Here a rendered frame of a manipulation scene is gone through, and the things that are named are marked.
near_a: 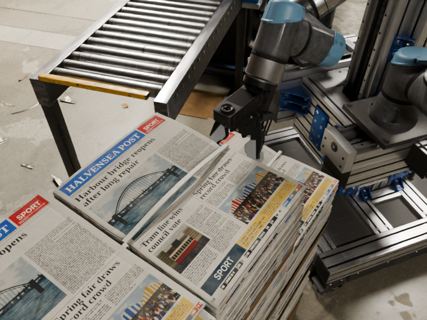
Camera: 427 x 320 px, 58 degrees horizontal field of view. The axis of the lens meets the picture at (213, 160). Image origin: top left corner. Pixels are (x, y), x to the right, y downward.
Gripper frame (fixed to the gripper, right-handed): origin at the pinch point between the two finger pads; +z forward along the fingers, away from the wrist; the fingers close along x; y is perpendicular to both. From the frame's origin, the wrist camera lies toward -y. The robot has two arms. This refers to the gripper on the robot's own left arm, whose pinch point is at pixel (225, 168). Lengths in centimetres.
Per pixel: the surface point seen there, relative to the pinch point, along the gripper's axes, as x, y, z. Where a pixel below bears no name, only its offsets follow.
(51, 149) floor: 147, 76, 71
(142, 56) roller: 74, 51, -6
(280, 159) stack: -1.6, 30.2, 1.7
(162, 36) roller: 79, 67, -15
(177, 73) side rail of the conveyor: 53, 49, -6
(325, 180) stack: -15.2, 29.7, 1.7
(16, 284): 7.1, -41.5, 15.1
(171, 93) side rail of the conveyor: 47, 39, 0
